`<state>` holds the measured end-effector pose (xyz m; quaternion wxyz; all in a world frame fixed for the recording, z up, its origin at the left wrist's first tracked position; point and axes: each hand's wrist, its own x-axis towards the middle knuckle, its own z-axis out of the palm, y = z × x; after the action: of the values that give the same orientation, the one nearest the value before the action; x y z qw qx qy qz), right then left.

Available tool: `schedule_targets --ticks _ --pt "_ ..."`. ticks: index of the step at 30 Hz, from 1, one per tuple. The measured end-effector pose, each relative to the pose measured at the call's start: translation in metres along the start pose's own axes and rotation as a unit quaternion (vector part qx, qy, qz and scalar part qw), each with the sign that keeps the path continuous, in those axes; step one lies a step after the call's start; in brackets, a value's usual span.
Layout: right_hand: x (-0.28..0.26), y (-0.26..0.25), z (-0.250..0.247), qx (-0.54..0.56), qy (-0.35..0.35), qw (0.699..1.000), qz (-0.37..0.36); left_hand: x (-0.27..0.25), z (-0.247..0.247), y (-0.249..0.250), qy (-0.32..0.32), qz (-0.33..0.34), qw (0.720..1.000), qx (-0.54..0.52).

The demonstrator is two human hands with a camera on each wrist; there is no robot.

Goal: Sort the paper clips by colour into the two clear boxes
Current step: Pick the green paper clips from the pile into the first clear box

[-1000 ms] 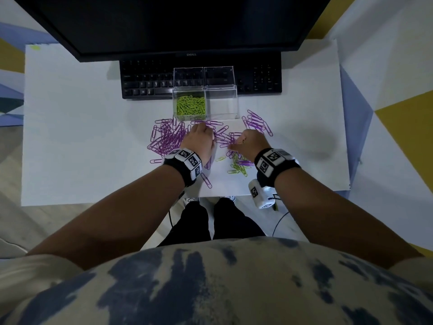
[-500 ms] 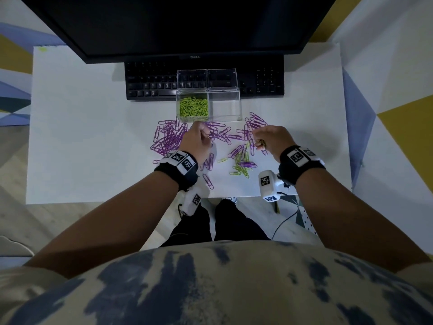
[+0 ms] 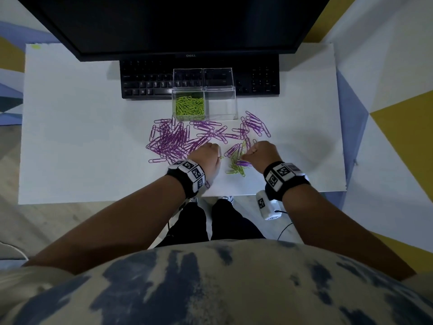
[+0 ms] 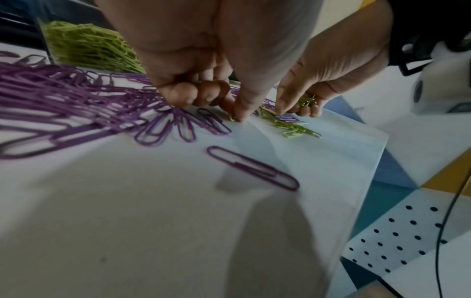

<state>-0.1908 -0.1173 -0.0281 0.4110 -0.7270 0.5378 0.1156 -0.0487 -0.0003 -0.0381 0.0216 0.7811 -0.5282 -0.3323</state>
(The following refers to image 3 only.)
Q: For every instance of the person's tie-dye shirt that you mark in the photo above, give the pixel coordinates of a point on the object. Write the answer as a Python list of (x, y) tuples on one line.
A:
[(220, 287)]

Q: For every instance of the person's black trousers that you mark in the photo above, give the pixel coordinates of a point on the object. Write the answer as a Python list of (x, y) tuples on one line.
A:
[(233, 226)]

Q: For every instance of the person's left hand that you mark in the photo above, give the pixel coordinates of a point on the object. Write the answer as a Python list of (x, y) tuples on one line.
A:
[(208, 160)]

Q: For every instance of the heap of green paper clips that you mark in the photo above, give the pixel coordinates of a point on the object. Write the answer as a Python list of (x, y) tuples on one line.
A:
[(189, 106)]

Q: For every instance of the person's left forearm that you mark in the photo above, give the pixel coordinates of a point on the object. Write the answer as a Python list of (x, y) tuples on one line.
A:
[(111, 226)]

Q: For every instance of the person's right white shoe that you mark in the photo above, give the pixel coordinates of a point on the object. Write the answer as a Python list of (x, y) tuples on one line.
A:
[(228, 199)]

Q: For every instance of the person's right forearm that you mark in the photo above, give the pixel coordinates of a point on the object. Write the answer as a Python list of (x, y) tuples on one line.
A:
[(338, 233)]

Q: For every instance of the person's right hand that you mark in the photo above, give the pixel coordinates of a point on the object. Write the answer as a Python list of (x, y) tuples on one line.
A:
[(264, 157)]

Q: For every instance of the black computer monitor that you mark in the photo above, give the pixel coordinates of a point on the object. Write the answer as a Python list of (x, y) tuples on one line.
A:
[(169, 20)]

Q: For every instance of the heap of purple paper clips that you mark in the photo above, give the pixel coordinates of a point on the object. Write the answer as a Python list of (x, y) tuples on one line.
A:
[(169, 138)]

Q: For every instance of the black wristband with markers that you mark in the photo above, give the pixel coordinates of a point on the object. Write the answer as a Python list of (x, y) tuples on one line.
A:
[(294, 186), (179, 179)]

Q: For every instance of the black right wristband with markers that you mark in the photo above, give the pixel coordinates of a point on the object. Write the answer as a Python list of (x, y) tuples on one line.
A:
[(294, 186)]

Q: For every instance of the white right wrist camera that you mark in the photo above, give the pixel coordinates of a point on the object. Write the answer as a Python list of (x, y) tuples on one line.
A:
[(267, 209)]

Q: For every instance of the black left wristband with markers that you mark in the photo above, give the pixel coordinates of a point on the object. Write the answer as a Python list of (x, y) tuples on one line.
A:
[(179, 179)]

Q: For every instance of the pile of mixed paper clips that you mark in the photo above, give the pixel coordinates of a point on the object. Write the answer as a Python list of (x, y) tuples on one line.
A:
[(233, 165)]

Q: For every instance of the transparent box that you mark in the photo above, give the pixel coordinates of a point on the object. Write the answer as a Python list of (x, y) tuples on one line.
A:
[(187, 79), (221, 104)]

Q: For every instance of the black keyboard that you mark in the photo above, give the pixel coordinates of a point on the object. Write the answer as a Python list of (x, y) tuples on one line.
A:
[(145, 81)]

